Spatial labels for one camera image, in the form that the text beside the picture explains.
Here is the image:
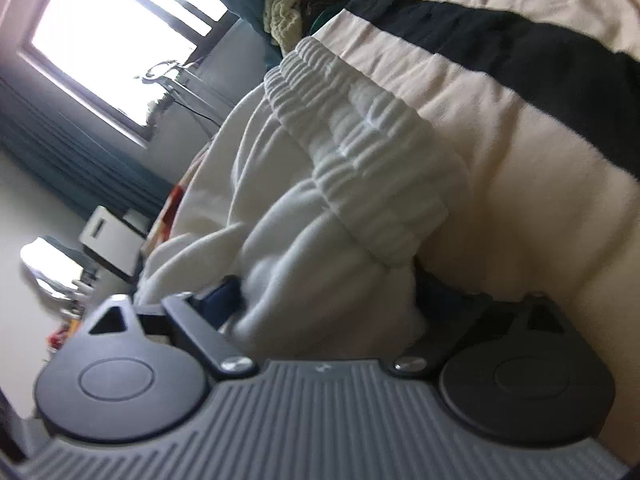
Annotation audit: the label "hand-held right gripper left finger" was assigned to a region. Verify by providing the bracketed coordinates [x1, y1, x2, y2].
[84, 275, 257, 380]

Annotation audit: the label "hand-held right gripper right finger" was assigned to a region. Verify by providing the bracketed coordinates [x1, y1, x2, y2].
[394, 269, 568, 377]

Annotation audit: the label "white pants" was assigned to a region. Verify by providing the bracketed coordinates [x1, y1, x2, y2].
[134, 37, 475, 362]

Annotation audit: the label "white chair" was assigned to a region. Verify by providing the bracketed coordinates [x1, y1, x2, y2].
[79, 204, 152, 282]

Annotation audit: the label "white dressing table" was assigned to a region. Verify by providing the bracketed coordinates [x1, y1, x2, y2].
[47, 269, 132, 357]

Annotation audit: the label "row of cosmetic bottles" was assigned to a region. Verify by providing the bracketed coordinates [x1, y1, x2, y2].
[49, 280, 97, 352]

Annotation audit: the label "oval mirror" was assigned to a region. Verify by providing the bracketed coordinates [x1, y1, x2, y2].
[20, 237, 87, 302]

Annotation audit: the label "striped blanket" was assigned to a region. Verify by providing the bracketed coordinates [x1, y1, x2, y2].
[144, 0, 640, 377]

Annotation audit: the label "garment steamer stand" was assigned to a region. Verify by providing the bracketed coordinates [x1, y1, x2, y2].
[134, 58, 227, 127]

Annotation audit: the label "window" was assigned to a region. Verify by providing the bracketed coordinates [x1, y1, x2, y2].
[20, 0, 242, 149]

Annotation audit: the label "yellow knitted blanket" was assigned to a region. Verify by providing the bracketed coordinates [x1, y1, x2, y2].
[263, 0, 324, 57]

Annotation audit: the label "teal garment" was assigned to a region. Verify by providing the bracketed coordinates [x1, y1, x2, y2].
[311, 2, 347, 32]

